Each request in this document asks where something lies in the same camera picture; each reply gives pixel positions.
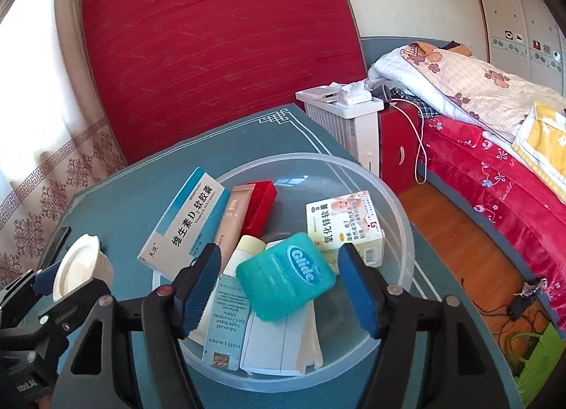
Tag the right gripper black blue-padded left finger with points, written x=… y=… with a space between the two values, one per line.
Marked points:
x=99 y=371

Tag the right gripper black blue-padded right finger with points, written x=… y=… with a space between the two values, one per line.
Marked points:
x=431 y=353

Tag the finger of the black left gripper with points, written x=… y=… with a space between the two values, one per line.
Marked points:
x=21 y=295
x=57 y=322

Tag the light patterned small box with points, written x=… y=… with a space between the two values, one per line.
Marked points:
x=227 y=326

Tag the blue white vitamin D box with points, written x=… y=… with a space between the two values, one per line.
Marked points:
x=190 y=222

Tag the white packet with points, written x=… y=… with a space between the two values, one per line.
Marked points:
x=287 y=347

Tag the rose gold cosmetic tube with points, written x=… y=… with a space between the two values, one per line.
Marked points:
x=231 y=224

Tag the cream tube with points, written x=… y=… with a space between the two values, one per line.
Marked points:
x=247 y=248

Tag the teal floss container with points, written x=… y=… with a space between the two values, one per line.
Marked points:
x=282 y=279

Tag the yellow white ointment box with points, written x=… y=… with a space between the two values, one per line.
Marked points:
x=350 y=218

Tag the red small box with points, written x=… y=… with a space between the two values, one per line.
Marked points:
x=259 y=208

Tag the black phone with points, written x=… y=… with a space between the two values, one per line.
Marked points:
x=54 y=246

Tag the green bag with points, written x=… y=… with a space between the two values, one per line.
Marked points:
x=538 y=367

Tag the teal table mat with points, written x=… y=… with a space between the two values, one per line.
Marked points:
x=123 y=210

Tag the red floral bedspread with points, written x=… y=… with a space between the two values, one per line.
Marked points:
x=522 y=215

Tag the patterned curtain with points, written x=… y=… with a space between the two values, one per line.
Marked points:
x=55 y=138

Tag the red nightstand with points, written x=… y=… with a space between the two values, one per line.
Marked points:
x=400 y=132

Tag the yellow pillow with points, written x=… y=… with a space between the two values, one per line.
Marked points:
x=540 y=143

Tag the clear plastic bowl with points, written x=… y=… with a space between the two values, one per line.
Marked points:
x=302 y=178

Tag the white radiator heater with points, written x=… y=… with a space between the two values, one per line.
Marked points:
x=355 y=127

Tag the floral quilt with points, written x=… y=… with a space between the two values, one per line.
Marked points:
x=465 y=88

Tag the crumpled white tissue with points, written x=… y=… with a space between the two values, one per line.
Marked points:
x=352 y=93

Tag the red mattress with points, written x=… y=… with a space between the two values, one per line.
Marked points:
x=168 y=70

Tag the white wardrobe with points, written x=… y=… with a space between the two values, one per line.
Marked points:
x=524 y=39

